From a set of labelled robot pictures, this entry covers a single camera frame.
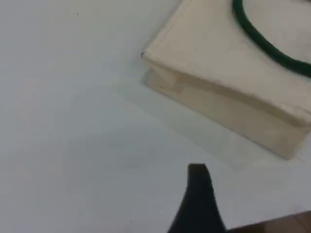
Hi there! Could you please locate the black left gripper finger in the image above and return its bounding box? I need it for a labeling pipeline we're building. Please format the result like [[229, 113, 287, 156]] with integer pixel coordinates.
[[167, 163, 227, 233]]

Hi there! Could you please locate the white bag with green handles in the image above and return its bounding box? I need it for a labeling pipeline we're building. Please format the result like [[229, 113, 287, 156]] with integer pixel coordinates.
[[140, 0, 311, 161]]

